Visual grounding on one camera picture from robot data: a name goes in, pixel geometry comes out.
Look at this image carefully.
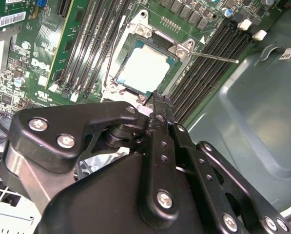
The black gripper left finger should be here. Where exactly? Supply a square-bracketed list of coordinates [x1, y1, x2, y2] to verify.
[0, 90, 181, 223]

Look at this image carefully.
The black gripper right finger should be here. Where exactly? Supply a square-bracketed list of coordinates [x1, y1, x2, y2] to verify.
[160, 95, 291, 234]

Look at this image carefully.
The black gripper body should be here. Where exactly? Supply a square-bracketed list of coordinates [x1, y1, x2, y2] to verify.
[35, 153, 222, 234]

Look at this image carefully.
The silver CPU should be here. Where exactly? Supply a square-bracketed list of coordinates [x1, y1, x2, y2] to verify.
[116, 39, 176, 95]

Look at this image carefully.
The metal locking lever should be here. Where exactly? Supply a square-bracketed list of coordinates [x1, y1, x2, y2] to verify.
[105, 14, 126, 86]
[190, 51, 240, 64]

